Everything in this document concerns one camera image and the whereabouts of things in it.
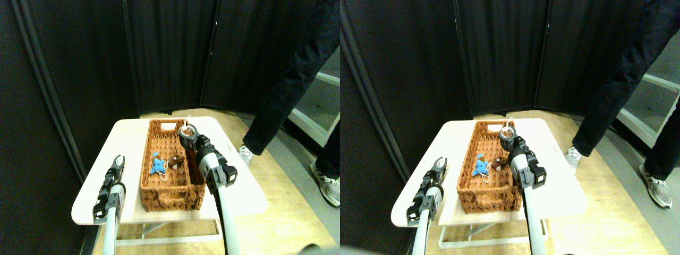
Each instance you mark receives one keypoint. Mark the blue plush toy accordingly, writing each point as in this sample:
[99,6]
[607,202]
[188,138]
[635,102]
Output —
[480,168]
[157,166]

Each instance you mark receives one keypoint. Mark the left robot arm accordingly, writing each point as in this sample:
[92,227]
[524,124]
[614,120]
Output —
[110,234]
[419,236]

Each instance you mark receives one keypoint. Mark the white shelf unit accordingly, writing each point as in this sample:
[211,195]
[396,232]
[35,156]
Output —
[319,101]
[648,101]

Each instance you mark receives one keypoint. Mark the low white table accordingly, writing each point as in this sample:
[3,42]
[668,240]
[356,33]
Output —
[443,143]
[122,143]

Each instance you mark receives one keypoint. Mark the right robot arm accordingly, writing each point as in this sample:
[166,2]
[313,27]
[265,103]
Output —
[534,223]
[226,223]

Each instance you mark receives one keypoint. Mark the person's legs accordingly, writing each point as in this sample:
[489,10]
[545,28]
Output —
[287,79]
[616,79]

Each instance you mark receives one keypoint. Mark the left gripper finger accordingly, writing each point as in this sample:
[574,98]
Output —
[432,164]
[113,162]
[445,164]
[124,162]

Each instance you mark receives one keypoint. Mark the grey curtain stand pole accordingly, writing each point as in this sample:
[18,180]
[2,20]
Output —
[378,106]
[47,79]

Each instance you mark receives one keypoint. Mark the brown wicker basket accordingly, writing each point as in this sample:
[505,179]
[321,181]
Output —
[172,191]
[486,194]

